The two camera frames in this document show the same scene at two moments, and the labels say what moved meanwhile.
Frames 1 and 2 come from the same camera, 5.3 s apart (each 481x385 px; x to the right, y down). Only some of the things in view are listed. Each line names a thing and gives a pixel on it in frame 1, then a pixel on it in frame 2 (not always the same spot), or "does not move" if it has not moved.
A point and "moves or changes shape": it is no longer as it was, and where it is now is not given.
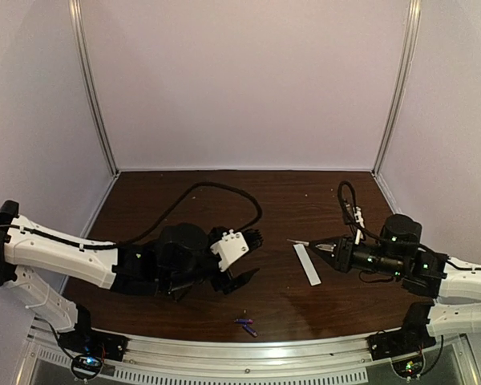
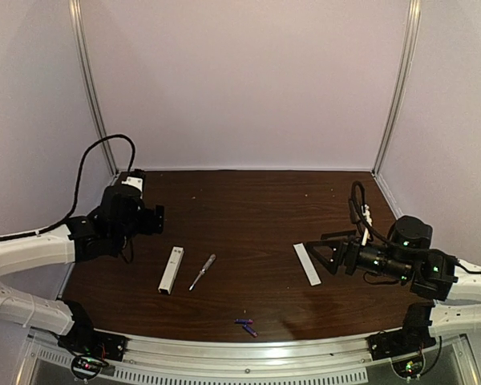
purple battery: (250, 330) does not move
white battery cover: (307, 265) does not move
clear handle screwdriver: (300, 242) moves or changes shape
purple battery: (244, 321) does not move
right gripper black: (342, 253) does not move
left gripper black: (217, 273) to (157, 219)
